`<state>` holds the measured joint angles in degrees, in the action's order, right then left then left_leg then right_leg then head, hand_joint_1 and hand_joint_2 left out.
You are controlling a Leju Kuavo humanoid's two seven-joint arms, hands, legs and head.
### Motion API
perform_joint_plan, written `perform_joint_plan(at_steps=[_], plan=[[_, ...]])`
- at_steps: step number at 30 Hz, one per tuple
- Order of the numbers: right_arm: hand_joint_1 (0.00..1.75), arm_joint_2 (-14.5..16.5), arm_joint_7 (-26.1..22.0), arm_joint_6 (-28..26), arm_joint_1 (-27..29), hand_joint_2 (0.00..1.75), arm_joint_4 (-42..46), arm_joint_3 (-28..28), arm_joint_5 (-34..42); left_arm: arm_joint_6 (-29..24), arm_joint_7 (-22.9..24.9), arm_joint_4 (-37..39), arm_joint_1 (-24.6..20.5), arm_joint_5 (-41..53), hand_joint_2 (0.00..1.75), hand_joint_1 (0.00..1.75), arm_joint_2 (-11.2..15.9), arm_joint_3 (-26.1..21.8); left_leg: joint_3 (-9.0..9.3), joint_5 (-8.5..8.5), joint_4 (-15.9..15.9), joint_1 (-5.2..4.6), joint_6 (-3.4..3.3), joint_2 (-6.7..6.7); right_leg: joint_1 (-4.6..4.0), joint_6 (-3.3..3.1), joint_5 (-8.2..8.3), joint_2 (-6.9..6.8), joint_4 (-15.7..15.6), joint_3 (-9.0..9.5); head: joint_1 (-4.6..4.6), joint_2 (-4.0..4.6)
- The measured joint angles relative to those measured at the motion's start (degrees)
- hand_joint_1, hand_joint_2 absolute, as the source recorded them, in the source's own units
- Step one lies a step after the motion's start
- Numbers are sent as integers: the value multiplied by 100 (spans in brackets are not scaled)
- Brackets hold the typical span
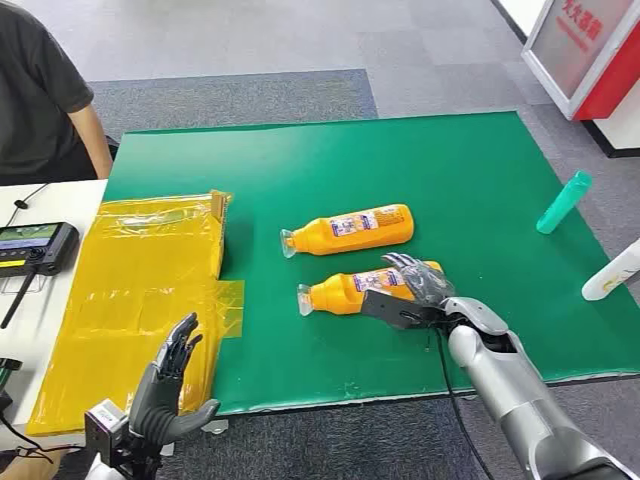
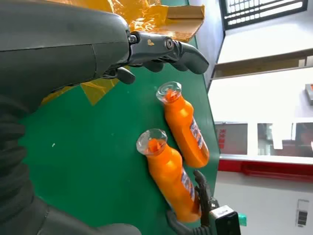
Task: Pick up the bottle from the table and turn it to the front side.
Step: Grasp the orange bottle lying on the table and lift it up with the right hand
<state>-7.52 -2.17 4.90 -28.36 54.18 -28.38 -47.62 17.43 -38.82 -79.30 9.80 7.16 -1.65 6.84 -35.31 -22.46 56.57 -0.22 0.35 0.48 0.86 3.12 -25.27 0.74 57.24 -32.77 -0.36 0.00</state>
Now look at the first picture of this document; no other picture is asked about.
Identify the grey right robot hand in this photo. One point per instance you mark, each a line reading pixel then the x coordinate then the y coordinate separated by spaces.
pixel 425 285

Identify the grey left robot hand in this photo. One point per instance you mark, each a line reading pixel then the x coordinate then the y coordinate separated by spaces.
pixel 155 411

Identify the orange bottle with clear cap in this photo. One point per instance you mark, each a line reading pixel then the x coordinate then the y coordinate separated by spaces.
pixel 335 295
pixel 320 238

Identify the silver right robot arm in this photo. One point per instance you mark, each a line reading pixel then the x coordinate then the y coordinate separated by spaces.
pixel 510 391

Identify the person's forearm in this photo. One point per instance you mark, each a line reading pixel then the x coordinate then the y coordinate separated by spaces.
pixel 95 146

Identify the teal plastic bottle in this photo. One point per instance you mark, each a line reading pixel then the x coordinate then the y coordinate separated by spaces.
pixel 562 202

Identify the white plastic bottle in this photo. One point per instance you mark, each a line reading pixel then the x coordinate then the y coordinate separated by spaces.
pixel 610 275

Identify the green table mat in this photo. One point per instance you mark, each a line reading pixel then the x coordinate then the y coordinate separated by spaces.
pixel 350 166

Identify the black handheld controller with screen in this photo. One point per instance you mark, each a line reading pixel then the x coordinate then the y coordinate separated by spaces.
pixel 50 248

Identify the black controller antenna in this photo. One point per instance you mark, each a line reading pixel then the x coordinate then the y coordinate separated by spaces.
pixel 17 298

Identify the red and white cabinet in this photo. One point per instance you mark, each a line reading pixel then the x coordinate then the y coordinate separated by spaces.
pixel 615 73

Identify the person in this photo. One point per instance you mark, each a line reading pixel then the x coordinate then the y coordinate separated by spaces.
pixel 30 99

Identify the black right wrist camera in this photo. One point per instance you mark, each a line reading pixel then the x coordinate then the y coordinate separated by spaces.
pixel 390 311

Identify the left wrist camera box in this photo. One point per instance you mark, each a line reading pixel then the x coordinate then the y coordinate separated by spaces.
pixel 103 424

